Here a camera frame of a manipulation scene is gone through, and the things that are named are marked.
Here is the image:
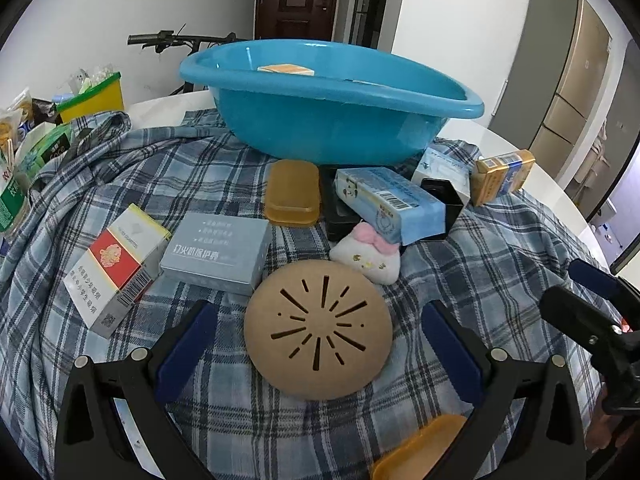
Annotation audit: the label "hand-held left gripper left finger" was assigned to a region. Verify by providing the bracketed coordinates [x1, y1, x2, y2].
[54, 300, 221, 480]

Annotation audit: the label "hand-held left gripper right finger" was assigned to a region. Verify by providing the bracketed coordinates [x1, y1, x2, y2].
[421, 300, 588, 480]

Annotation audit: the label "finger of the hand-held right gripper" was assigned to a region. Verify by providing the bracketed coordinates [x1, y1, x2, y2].
[567, 259, 640, 318]
[540, 285, 628, 346]

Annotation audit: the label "grey box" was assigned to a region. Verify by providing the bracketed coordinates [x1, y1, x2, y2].
[159, 211, 271, 297]

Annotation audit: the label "tan round slotted disc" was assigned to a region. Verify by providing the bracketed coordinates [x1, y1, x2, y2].
[243, 258, 393, 401]

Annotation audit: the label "blue plastic basin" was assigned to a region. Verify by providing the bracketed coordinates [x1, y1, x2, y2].
[179, 39, 486, 166]

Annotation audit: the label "person's right hand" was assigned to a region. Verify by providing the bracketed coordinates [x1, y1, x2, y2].
[585, 410, 631, 453]

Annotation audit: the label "white blue wipes packet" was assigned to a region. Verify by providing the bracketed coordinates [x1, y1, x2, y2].
[111, 396, 156, 480]

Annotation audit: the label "red white cigarette pack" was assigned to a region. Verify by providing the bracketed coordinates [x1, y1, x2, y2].
[62, 203, 172, 339]

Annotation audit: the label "hanging beige cloth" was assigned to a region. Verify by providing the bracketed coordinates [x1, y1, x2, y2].
[570, 125, 613, 201]

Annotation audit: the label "white plush toy pink bow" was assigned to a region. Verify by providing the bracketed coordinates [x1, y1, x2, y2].
[329, 222, 401, 286]

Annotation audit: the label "yellow blue cigarette pack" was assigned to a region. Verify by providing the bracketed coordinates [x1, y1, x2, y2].
[471, 149, 537, 207]

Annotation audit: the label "light blue carton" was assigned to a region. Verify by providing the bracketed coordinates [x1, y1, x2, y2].
[334, 166, 447, 246]

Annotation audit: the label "black box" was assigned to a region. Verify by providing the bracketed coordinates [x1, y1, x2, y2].
[320, 165, 465, 245]

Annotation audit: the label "blue plaid cloth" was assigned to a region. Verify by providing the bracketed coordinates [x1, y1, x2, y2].
[0, 110, 616, 480]

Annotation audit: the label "small light blue wipes packet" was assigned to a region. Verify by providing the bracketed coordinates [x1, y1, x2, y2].
[412, 144, 473, 206]

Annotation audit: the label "amber soap box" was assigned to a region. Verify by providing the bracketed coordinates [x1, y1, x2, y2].
[263, 159, 322, 226]

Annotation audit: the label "gold grey refrigerator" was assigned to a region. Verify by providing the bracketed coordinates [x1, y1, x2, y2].
[487, 0, 613, 186]

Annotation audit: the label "green capped water bottle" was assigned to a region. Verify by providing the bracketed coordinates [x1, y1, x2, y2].
[0, 160, 31, 233]

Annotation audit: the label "black tube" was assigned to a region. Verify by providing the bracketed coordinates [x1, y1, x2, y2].
[60, 127, 96, 166]

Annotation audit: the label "green tissue pack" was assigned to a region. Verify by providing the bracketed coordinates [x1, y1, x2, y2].
[15, 122, 76, 176]

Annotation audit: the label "yellow green bin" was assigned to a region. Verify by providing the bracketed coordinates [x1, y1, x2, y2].
[56, 71, 125, 123]

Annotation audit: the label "black snack bag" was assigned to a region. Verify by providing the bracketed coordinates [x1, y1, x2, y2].
[30, 99, 63, 126]

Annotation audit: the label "yellow nut snack bag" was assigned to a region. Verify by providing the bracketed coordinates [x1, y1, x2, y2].
[0, 110, 23, 153]

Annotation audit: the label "white sachets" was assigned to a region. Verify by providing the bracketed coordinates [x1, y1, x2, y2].
[70, 65, 113, 93]

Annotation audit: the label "orange white cigarette pack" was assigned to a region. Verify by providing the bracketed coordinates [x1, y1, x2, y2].
[257, 62, 316, 77]

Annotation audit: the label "black bicycle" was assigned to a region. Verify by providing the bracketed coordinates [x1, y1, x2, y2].
[126, 30, 241, 96]

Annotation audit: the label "black framed glass door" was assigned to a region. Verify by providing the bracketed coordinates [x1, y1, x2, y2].
[345, 0, 396, 51]

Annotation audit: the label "dark brown door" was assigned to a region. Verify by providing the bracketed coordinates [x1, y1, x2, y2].
[254, 0, 343, 41]

